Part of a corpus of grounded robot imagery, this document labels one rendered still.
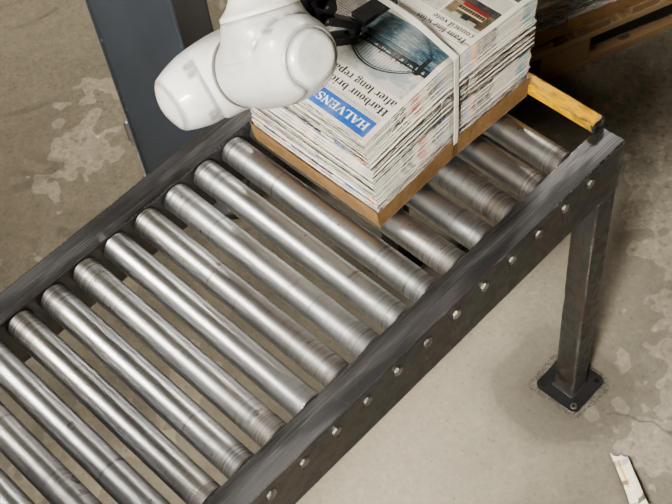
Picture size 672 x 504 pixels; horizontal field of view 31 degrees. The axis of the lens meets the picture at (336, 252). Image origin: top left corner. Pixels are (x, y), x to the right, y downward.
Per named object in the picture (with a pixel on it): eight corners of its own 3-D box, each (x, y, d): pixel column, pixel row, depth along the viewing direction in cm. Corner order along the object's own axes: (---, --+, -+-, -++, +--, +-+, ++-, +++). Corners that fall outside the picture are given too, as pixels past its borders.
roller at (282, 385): (126, 240, 201) (118, 222, 197) (329, 410, 180) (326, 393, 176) (102, 259, 199) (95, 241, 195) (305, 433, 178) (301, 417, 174)
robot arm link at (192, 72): (253, 88, 173) (302, 81, 162) (169, 146, 166) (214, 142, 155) (216, 20, 169) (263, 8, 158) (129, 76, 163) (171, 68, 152)
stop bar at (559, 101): (408, 5, 219) (407, -4, 218) (605, 122, 200) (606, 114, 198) (396, 15, 218) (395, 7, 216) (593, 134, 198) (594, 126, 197)
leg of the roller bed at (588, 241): (567, 366, 265) (592, 169, 209) (589, 382, 262) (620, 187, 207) (550, 384, 263) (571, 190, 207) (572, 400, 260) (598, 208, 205)
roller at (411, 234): (252, 109, 207) (240, 135, 209) (463, 259, 186) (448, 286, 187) (269, 111, 211) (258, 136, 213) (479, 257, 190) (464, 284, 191)
